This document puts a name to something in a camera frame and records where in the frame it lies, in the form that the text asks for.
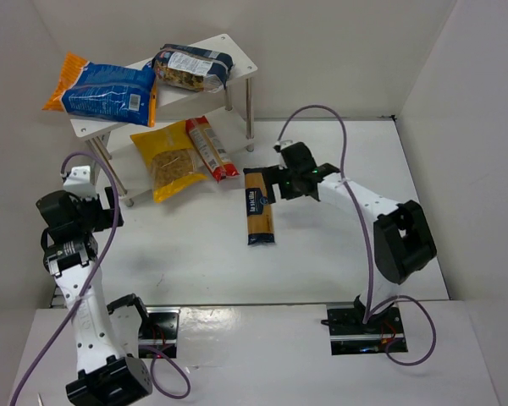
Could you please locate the yellow fusilli pasta bag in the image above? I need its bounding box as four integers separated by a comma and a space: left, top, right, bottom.
130, 120, 207, 203

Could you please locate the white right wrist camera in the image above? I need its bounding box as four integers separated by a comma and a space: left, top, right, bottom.
273, 140, 294, 153

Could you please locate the dark blue fusilli bag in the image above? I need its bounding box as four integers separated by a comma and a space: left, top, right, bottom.
146, 44, 235, 93

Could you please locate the dark blue spaghetti packet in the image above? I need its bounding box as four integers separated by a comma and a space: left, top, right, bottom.
243, 168, 275, 245

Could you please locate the blue orange pasta bag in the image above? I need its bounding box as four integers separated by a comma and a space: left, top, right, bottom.
42, 52, 157, 127

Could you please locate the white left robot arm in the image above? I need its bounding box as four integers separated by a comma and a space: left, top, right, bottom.
36, 188, 152, 405

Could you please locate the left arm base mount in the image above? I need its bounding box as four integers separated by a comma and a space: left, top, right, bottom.
138, 306, 180, 359

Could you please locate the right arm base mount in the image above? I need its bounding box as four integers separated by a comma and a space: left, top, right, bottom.
321, 303, 408, 356

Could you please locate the red spaghetti packet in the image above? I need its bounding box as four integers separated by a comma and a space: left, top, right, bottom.
185, 116, 239, 182

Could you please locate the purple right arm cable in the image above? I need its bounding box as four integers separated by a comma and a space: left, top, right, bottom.
277, 104, 438, 366

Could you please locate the white two-tier shelf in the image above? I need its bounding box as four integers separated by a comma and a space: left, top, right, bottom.
70, 34, 257, 206

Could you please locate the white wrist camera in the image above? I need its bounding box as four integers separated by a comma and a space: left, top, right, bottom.
273, 140, 294, 153
63, 166, 97, 200

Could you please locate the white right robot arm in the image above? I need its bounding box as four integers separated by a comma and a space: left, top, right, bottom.
263, 141, 437, 323

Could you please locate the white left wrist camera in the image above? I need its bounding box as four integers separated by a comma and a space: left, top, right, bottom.
63, 166, 97, 200

